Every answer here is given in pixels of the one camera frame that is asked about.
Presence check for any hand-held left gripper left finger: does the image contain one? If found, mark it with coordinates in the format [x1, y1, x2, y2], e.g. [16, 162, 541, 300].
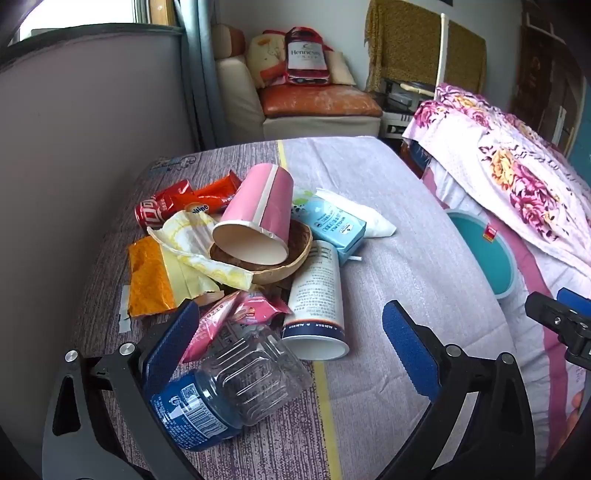
[41, 299, 200, 480]

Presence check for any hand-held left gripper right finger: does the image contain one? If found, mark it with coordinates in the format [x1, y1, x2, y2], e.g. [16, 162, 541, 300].
[382, 300, 539, 480]

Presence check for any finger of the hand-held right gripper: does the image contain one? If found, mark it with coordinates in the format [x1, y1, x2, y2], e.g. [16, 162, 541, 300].
[525, 292, 591, 370]
[556, 287, 591, 315]

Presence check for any orange yellow snack bag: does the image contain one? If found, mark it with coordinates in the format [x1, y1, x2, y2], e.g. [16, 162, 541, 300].
[127, 237, 221, 319]

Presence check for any clear plastic bottle blue label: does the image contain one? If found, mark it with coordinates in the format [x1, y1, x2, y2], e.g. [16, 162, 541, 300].
[150, 323, 315, 452]

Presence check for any teal plastic bin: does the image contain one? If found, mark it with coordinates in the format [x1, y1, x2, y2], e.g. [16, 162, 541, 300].
[445, 209, 517, 301]

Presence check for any yellow white paper wrapper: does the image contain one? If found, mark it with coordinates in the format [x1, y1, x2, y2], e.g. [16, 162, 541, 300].
[147, 210, 254, 291]

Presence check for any pink white bed sheet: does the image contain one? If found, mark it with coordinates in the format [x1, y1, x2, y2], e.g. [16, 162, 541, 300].
[422, 161, 585, 462]

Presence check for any pink snack wrapper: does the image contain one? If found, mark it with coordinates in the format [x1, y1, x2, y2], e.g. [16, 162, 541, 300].
[231, 291, 293, 329]
[181, 295, 242, 365]

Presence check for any white paper scrap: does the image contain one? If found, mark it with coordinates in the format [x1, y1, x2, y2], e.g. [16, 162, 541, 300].
[117, 285, 133, 334]

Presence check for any mauve woven table cloth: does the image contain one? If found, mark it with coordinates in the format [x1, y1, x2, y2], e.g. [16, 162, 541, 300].
[69, 136, 518, 480]

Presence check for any white printed paper cup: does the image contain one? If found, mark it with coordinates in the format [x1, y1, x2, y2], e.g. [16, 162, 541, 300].
[281, 240, 351, 361]

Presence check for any red soda can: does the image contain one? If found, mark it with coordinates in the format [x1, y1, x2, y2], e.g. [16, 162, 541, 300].
[134, 179, 195, 229]

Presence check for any light blue milk carton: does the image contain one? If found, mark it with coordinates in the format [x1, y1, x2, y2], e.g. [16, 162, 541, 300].
[290, 194, 368, 266]

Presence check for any pink floral blanket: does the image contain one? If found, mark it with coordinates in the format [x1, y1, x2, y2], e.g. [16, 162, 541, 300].
[401, 83, 591, 259]

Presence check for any orange snack wrapper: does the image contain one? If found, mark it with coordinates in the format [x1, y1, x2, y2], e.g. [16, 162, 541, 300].
[175, 170, 243, 215]

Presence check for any pink paper cup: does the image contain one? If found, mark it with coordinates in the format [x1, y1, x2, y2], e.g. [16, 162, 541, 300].
[211, 162, 294, 266]

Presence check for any dark wooden cabinet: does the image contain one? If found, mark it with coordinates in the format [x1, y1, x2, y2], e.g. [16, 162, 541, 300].
[515, 9, 587, 153]

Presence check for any black audio device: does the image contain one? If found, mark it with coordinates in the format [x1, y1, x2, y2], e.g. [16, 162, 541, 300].
[379, 78, 437, 139]

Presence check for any orange leather cushion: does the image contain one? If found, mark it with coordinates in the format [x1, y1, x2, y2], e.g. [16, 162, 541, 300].
[257, 84, 383, 121]

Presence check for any grey curtain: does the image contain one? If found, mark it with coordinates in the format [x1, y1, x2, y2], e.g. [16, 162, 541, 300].
[178, 0, 219, 151]

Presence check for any white pole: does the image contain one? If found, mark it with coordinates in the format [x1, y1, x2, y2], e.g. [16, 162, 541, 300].
[434, 14, 450, 88]

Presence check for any plain cream pillow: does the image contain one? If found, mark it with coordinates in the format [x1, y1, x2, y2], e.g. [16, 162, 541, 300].
[323, 48, 357, 86]

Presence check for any cream printed pillow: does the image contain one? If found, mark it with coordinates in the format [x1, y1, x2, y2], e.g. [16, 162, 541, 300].
[245, 31, 288, 88]

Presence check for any leopard print cloth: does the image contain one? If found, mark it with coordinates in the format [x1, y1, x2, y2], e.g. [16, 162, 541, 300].
[365, 0, 488, 93]

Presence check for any red bottle shaped pillow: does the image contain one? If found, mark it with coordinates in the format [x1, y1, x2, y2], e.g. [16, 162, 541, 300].
[283, 27, 331, 86]

